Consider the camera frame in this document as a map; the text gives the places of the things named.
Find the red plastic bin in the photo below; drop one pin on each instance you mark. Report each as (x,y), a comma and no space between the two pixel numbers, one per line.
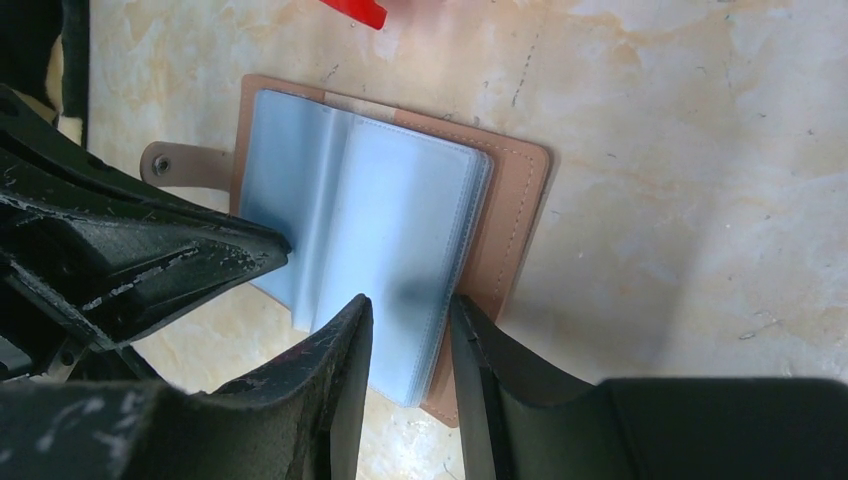
(367,12)

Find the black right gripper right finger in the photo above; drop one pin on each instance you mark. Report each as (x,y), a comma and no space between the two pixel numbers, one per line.
(521,417)

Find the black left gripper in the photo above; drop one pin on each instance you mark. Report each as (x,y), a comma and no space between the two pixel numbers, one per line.
(93,260)

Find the brown leather card holder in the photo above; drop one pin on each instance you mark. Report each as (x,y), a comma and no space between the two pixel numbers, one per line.
(404,208)

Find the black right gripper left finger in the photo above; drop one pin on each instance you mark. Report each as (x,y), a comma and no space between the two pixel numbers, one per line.
(298,416)

